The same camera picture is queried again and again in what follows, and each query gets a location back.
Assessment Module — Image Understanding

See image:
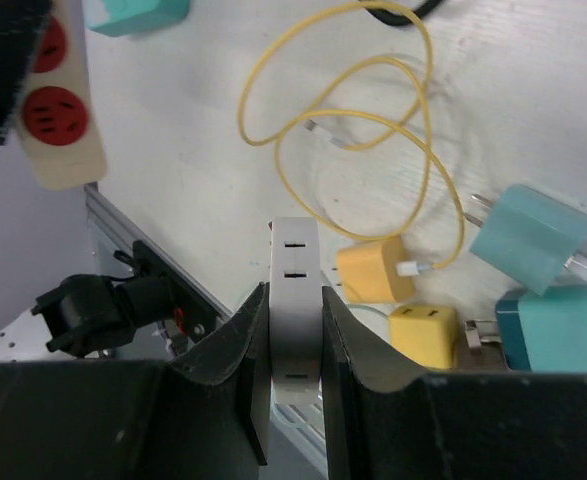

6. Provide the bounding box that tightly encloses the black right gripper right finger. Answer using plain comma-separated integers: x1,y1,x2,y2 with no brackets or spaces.
322,287,587,479

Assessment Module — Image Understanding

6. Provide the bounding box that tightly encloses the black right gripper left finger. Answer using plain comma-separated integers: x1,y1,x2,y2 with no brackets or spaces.
0,284,270,479

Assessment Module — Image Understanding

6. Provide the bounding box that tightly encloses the yellow charger plug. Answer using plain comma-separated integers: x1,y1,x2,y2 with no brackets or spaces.
388,304,458,370
336,237,415,304

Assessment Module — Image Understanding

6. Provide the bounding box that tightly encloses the beige power strip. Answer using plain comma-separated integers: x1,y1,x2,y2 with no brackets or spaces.
15,1,107,190

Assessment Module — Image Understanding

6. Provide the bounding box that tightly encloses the pink charger plug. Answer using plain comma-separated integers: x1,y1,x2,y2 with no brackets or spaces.
454,320,508,372

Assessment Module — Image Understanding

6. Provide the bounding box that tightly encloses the teal triangular power socket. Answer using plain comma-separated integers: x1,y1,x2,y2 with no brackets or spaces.
82,0,191,37

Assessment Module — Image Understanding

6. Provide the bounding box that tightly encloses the white charger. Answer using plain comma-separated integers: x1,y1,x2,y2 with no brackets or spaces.
269,217,323,405

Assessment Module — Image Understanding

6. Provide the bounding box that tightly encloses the teal charger plug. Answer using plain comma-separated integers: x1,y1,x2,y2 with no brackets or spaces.
465,184,587,295
494,285,587,373

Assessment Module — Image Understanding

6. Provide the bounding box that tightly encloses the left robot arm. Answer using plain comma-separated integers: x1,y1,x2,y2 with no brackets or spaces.
0,1,226,362

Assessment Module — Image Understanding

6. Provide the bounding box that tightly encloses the aluminium table edge rail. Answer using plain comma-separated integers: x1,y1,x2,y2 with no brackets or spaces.
85,182,328,479

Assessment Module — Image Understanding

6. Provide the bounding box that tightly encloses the yellow thin cable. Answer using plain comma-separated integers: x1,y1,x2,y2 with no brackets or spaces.
236,0,466,277

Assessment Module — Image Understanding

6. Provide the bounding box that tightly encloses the black power cord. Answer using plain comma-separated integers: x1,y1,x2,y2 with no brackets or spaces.
357,0,449,29

